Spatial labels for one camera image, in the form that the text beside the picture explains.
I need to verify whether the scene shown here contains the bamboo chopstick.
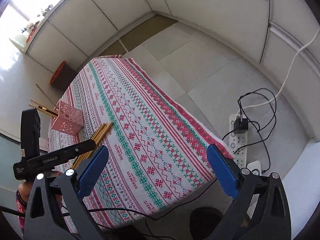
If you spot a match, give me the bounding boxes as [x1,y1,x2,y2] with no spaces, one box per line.
[71,123,107,169]
[31,99,54,111]
[71,124,105,168]
[71,122,113,169]
[35,83,56,106]
[29,104,58,118]

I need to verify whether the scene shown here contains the white kitchen cabinets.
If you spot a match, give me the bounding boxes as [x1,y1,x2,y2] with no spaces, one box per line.
[24,0,319,139]

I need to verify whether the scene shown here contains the white power strip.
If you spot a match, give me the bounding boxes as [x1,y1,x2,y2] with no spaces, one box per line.
[229,114,247,168]

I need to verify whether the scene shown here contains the black power adapter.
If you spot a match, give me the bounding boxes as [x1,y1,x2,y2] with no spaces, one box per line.
[233,116,248,134]

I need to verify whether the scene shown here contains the black chopstick with gold band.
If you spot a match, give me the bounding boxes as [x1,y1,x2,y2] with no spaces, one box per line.
[36,106,58,117]

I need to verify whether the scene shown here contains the pink perforated utensil basket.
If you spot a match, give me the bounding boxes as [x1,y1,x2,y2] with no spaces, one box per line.
[51,100,84,136]

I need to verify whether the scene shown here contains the patterned red green tablecloth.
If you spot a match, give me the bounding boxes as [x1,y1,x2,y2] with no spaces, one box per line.
[48,56,229,228]

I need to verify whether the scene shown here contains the red brown trash bin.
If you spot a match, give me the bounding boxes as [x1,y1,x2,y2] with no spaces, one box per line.
[50,61,77,92]

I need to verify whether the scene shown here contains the left olive floor mat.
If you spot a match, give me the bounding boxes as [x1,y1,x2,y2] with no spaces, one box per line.
[99,40,126,56]

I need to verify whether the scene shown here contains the olive floor mat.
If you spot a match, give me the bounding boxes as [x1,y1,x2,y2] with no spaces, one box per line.
[99,40,126,56]
[120,14,177,51]

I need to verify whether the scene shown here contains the right olive floor mat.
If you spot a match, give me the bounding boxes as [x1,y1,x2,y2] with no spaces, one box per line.
[120,14,177,51]

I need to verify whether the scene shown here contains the black cable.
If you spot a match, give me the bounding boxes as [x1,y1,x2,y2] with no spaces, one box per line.
[221,88,278,174]

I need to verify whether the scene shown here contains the white cable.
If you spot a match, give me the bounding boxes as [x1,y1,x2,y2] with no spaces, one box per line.
[241,27,320,111]

